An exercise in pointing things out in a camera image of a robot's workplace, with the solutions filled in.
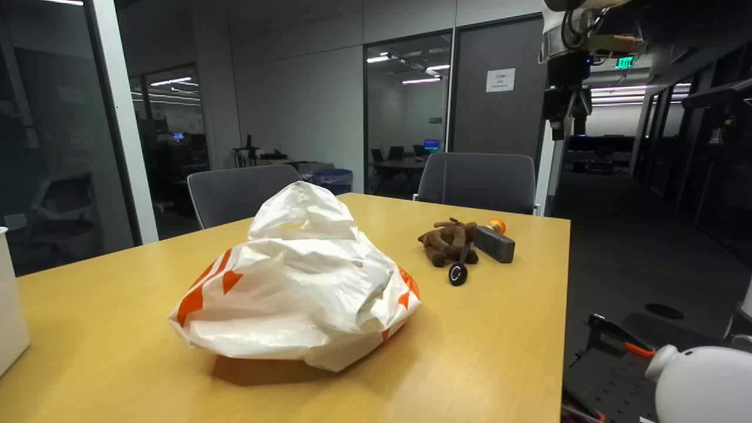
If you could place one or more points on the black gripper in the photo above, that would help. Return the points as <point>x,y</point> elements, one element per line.
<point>566,73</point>

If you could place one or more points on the brown plush toy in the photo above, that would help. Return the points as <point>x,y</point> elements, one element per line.
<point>446,241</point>

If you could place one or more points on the small black oval object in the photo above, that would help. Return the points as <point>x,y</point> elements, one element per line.
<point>458,274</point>

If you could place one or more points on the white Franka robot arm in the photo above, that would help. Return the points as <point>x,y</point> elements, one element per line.
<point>559,45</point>

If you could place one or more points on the white orange plastic bag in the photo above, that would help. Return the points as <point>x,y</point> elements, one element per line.
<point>297,289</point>

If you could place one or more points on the green exit sign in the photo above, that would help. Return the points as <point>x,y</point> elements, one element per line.
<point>624,61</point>

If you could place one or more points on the white paper door sign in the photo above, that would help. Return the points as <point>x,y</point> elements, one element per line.
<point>498,79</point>

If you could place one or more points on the grey office chair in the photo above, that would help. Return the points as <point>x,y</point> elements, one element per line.
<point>230,191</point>
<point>478,178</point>

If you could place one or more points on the blue bin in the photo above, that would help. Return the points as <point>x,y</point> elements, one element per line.
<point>333,178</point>

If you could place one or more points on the white rounded device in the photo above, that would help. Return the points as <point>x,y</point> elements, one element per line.
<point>705,384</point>

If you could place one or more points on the white plastic box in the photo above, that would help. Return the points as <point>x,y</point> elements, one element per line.
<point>10,312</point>

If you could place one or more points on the white door frame post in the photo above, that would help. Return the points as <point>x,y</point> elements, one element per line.
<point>548,173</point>

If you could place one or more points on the white window frame post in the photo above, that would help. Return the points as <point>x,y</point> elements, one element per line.
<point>125,119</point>

